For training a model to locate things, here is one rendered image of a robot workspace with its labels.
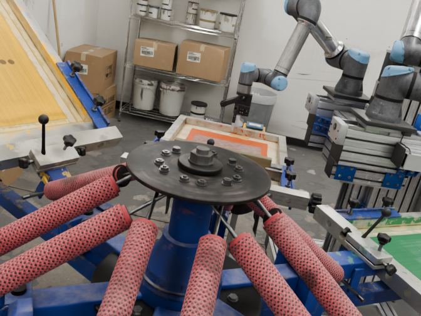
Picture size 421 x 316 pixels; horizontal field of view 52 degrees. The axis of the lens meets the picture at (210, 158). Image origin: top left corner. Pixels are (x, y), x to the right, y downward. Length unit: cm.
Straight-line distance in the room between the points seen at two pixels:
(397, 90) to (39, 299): 157
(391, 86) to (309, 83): 350
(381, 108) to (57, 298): 151
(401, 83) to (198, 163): 127
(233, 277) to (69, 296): 38
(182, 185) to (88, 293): 33
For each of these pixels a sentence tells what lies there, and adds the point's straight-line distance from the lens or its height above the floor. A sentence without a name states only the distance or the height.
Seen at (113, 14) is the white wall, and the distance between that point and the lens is 567.
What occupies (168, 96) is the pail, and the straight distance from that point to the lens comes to 517.
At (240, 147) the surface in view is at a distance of 213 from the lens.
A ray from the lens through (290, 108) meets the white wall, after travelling 548.
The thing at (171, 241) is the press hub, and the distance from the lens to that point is 92.
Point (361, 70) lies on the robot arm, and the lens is 244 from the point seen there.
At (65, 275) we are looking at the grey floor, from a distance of 269.
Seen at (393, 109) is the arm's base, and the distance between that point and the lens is 199.
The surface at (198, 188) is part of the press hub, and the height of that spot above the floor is 131.
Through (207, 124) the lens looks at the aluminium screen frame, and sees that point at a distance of 233.
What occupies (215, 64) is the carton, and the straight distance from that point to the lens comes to 493.
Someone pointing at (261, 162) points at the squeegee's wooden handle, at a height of 104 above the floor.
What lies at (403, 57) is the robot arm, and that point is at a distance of 172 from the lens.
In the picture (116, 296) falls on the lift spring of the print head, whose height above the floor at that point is 119.
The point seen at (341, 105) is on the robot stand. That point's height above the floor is 120.
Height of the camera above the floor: 164
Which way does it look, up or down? 21 degrees down
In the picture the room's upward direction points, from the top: 11 degrees clockwise
